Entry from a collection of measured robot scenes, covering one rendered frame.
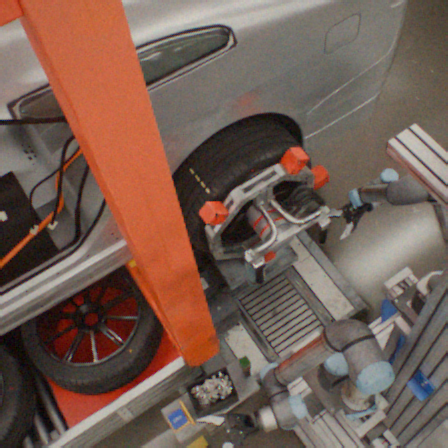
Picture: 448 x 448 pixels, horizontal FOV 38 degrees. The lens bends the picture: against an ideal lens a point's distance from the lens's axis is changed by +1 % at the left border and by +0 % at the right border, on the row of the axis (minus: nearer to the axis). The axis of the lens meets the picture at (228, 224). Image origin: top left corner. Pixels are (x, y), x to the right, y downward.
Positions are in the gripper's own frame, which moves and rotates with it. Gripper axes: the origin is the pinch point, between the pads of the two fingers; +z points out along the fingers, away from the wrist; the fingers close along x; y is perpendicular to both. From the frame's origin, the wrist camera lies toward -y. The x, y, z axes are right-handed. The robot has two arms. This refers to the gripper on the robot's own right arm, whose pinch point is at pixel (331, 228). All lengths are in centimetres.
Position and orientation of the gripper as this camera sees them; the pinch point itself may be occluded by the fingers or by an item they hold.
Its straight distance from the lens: 288.4
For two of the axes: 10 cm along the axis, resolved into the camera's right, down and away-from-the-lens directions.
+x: 5.4, 7.2, -4.3
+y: -0.7, -4.7, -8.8
